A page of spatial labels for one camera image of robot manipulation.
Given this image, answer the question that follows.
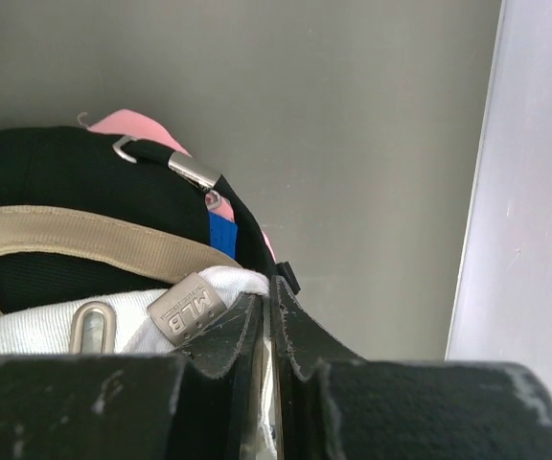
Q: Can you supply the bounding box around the white hat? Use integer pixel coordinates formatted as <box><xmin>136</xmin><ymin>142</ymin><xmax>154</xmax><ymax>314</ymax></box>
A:
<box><xmin>0</xmin><ymin>266</ymin><xmax>276</xmax><ymax>459</ymax></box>

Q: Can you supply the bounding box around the blue baseball cap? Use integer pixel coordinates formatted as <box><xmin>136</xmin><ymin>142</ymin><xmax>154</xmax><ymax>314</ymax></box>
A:
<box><xmin>208</xmin><ymin>211</ymin><xmax>238</xmax><ymax>259</ymax></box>

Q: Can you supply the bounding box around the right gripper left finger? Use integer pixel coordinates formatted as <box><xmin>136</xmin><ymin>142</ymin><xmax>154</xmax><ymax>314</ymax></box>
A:
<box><xmin>170</xmin><ymin>294</ymin><xmax>264</xmax><ymax>459</ymax></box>

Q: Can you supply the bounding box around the tan hat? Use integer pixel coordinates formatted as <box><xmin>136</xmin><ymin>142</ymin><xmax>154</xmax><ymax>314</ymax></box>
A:
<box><xmin>0</xmin><ymin>205</ymin><xmax>239</xmax><ymax>316</ymax></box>

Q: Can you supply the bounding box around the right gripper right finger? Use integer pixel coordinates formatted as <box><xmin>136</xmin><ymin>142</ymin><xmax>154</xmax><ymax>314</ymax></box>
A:
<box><xmin>270</xmin><ymin>276</ymin><xmax>362</xmax><ymax>459</ymax></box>

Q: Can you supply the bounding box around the black cap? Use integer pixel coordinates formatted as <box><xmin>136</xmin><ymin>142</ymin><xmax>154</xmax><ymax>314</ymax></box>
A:
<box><xmin>0</xmin><ymin>126</ymin><xmax>299</xmax><ymax>313</ymax></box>

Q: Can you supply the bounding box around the pink baseball cap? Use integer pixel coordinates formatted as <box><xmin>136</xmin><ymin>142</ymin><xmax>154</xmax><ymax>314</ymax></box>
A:
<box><xmin>78</xmin><ymin>108</ymin><xmax>277</xmax><ymax>263</ymax></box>

